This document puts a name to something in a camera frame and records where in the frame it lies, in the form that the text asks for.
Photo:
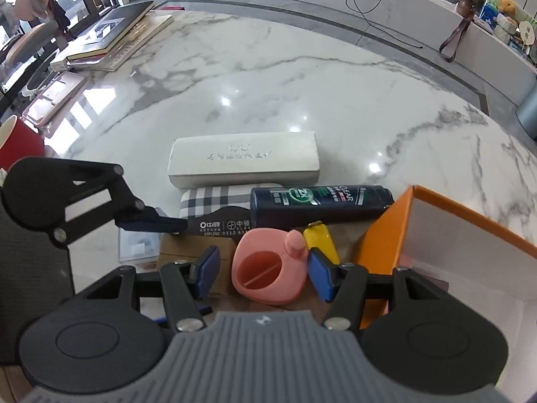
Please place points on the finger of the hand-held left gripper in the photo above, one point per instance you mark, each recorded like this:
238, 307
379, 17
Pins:
155, 221

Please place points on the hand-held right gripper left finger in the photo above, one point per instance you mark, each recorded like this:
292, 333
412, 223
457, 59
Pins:
206, 266

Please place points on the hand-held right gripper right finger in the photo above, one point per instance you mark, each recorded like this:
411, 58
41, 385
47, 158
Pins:
319, 273

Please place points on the yellow plastic toy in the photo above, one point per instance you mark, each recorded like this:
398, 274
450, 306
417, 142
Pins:
322, 241

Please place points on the black pouch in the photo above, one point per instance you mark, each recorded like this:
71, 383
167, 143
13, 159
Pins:
222, 224

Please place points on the dark blue shampoo bottle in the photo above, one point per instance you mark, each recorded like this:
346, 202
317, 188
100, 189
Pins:
323, 205

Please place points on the orange cardboard box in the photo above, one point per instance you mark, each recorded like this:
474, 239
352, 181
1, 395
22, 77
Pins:
444, 239

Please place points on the clear plastic small box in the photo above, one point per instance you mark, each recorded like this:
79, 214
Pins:
138, 245

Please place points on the plaid glasses case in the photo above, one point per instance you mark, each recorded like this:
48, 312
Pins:
218, 197

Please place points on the long white box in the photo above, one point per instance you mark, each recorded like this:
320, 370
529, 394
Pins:
243, 155

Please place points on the red cup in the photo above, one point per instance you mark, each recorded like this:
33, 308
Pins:
19, 142

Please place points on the pink divided tray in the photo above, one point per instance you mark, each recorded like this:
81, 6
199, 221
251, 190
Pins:
54, 96

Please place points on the stack of books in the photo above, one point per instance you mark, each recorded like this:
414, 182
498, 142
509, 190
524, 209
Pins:
138, 35

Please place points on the black hardcover book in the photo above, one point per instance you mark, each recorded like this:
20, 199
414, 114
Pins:
113, 29

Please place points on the round wooden chair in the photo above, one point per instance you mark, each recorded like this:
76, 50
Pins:
29, 42

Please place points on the grey metal trash can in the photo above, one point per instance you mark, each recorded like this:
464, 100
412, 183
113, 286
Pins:
528, 113

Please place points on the white woven basket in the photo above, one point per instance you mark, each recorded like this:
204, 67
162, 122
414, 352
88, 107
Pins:
505, 29

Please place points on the round paper fan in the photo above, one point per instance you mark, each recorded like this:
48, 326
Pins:
527, 31

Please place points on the yellow plush toy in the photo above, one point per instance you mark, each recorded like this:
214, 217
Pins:
508, 7

